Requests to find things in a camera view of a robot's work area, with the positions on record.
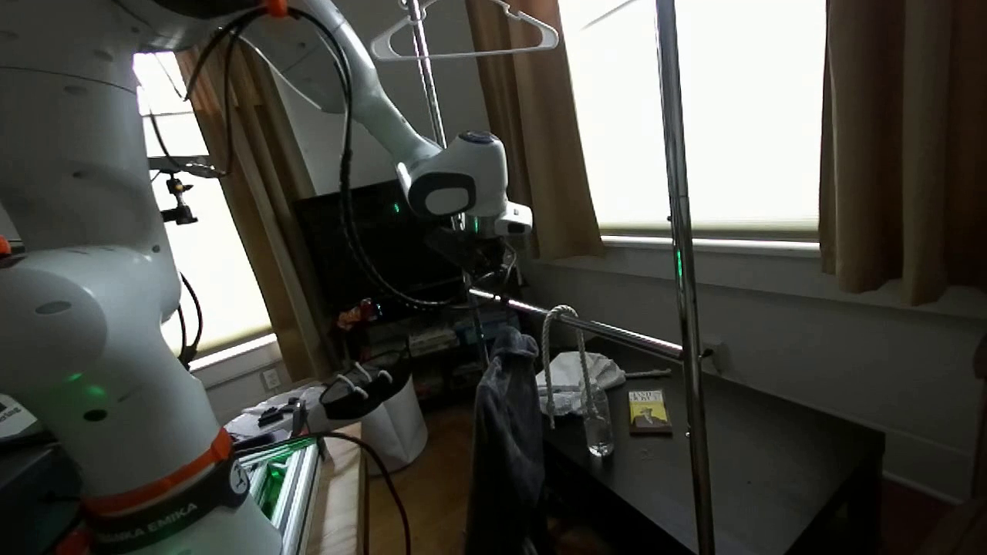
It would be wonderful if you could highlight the white crumpled cloth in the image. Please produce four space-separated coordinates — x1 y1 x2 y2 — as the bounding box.
529 348 632 420

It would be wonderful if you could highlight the narrow bright window pane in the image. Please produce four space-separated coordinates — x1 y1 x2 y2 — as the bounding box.
130 50 276 361

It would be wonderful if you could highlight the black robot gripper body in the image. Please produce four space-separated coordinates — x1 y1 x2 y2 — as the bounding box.
445 211 518 274

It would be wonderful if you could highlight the brown window curtain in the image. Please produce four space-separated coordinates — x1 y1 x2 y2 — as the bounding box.
461 0 607 263
817 0 987 307
176 39 332 385

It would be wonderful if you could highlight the white waste bin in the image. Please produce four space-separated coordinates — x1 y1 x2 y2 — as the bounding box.
358 377 431 477

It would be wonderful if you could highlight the white plastic clothes hanger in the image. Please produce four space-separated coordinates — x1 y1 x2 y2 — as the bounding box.
365 0 563 64

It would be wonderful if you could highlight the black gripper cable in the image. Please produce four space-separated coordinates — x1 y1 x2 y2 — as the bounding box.
182 4 488 310

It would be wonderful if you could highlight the black low table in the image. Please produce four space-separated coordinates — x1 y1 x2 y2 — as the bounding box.
533 346 888 555

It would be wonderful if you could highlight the metal rack horizontal rail low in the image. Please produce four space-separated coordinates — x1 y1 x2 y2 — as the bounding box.
466 283 691 367

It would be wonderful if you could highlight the dark grey plush robe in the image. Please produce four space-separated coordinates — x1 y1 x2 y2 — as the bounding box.
466 323 554 555

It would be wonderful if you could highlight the black controller with white straps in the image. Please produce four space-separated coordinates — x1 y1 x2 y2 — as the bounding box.
315 359 410 426

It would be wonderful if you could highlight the clear plastic water bottle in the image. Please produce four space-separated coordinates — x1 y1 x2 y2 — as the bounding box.
582 381 621 462

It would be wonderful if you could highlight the small black camera mount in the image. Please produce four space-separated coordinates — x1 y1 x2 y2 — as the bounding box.
143 150 206 230

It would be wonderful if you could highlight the metal rack upright pole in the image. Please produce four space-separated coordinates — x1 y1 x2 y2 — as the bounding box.
399 0 454 153
650 0 722 555

